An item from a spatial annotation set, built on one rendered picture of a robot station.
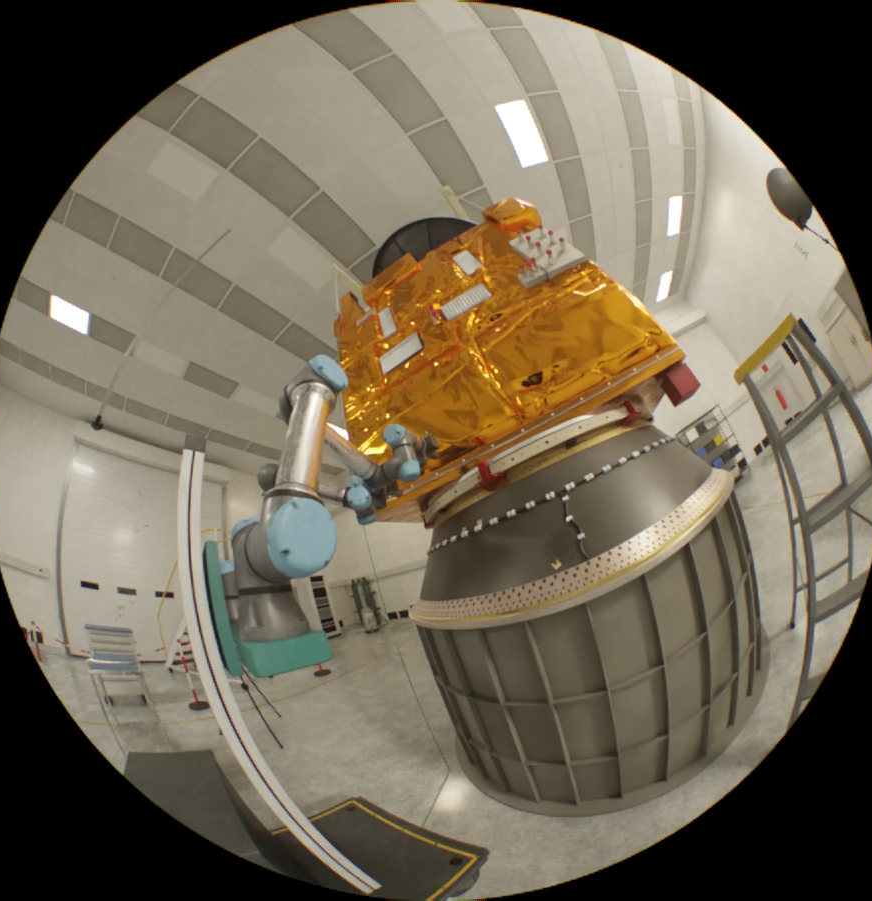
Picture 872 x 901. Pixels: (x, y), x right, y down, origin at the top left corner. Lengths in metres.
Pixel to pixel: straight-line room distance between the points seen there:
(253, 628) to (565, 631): 0.80
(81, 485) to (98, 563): 1.75
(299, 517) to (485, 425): 0.97
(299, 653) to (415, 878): 0.97
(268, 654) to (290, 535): 0.22
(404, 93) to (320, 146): 1.17
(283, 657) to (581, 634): 0.77
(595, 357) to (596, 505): 0.67
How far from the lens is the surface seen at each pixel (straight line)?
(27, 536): 8.23
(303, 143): 3.91
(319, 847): 0.98
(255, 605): 0.53
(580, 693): 1.03
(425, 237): 2.98
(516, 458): 1.08
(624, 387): 1.28
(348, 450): 0.83
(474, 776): 1.91
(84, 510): 7.78
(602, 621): 0.89
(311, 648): 0.53
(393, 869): 1.27
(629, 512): 0.96
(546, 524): 0.95
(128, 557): 7.45
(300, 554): 0.40
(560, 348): 1.32
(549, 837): 1.56
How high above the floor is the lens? 1.39
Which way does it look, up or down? 24 degrees up
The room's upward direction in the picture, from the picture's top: 19 degrees counter-clockwise
